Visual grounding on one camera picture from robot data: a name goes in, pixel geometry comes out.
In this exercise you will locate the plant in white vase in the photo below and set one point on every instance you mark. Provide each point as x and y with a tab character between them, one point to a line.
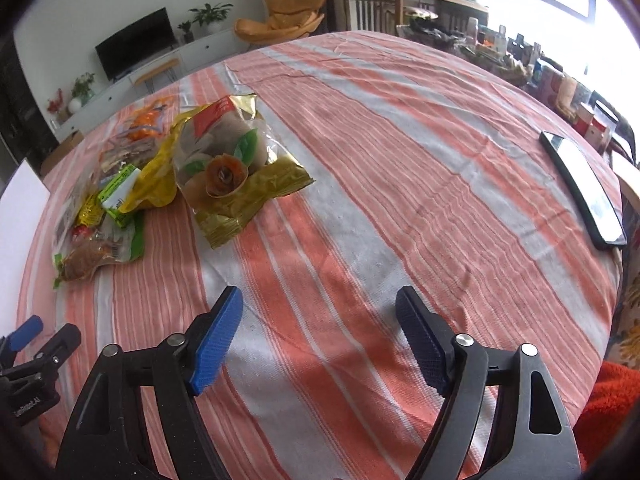
80	92

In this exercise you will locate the small green potted plant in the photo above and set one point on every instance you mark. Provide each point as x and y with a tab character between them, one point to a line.
186	30

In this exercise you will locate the orange white striped cloth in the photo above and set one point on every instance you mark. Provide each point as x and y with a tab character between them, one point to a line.
400	185

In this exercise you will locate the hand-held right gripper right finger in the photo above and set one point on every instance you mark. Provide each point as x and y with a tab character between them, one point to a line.
422	345

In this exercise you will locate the plain yellow snack bag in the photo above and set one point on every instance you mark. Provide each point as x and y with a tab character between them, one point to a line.
150	185

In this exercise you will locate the large green potted plant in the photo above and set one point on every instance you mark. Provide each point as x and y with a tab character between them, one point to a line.
212	15

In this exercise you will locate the black flat television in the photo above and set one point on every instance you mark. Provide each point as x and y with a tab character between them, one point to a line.
135	42

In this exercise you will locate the white board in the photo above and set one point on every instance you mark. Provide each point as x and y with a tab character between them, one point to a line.
20	240

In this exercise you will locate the gold flower-print snack bag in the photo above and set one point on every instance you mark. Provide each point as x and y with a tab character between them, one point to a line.
225	160

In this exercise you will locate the black smartphone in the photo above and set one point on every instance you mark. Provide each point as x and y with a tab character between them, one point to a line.
585	185

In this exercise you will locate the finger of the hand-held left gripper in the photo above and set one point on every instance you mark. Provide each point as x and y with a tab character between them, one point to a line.
27	331
52	349

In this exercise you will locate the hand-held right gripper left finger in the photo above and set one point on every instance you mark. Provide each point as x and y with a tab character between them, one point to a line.
215	340

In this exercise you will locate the long yellow snack packet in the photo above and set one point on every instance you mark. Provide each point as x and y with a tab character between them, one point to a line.
87	212

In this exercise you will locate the red flower arrangement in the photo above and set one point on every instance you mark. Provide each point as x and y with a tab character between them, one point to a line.
57	105

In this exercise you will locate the red fuzzy blanket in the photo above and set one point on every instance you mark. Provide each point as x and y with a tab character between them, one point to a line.
617	410

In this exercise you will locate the wooden desk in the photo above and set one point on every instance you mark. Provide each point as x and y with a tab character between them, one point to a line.
450	2

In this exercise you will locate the clear packet of brown cakes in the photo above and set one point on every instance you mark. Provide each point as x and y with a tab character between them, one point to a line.
130	152

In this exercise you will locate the green bag with brown contents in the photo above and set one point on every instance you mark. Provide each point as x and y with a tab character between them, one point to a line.
90	255

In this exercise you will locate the clutter of bottles and boxes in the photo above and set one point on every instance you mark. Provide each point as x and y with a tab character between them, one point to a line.
550	80

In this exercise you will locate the green and white snack packet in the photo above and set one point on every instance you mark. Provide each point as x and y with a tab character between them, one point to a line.
117	190

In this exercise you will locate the orange lounge chair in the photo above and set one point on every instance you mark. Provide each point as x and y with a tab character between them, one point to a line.
285	15

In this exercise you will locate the cardboard box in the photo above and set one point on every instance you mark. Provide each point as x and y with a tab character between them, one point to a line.
62	150

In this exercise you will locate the orange and clear snack packet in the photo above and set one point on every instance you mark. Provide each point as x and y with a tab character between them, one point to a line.
145	120

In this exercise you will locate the dark tall cabinet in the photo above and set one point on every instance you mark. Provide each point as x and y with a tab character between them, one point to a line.
20	110

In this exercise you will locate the long white media cabinet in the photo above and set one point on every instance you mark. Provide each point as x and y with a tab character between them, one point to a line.
210	50

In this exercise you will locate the wooden stool with hairpin legs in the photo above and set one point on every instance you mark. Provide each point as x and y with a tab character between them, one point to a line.
155	69

